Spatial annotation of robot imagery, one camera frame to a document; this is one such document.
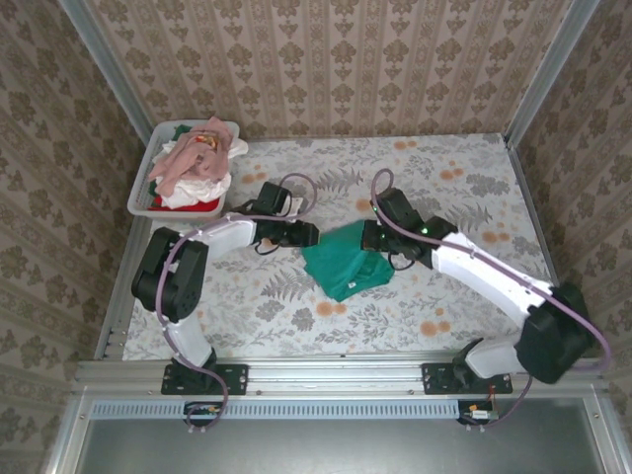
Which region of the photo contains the white t-shirt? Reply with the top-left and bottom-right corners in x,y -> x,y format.
158,136 -> 250,210

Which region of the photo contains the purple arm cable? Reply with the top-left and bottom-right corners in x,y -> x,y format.
369,168 -> 613,434
156,172 -> 320,434

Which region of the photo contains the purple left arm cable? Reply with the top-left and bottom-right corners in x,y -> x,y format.
156,172 -> 320,434

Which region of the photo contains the green t-shirt with print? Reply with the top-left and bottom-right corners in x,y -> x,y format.
301,220 -> 397,303

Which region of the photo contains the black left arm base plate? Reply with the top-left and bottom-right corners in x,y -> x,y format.
161,363 -> 249,396

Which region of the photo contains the aluminium corner post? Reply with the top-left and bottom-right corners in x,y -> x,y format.
58,0 -> 157,145
503,0 -> 601,149

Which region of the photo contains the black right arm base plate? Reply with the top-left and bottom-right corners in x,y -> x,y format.
422,362 -> 514,396

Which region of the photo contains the pink t-shirt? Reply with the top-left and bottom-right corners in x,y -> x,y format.
148,116 -> 236,195

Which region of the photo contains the grey slotted cable duct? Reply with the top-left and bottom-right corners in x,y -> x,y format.
91,400 -> 461,419

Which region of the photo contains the thin black right gripper cable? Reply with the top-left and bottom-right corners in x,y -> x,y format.
386,250 -> 415,273

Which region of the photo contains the floral patterned table cover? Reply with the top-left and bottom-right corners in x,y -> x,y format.
113,132 -> 574,360

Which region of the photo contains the small wired connector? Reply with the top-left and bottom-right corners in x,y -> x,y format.
185,401 -> 224,422
459,398 -> 501,425

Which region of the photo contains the grey metal panel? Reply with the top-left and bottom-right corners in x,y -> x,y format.
48,389 -> 632,474

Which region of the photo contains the red t-shirt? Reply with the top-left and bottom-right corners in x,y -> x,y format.
147,183 -> 222,212

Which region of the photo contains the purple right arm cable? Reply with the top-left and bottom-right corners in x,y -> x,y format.
369,168 -> 613,434

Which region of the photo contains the aluminium frame rail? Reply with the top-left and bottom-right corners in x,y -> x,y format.
73,358 -> 609,397

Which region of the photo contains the white plastic laundry basket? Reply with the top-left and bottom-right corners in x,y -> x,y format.
126,120 -> 241,220

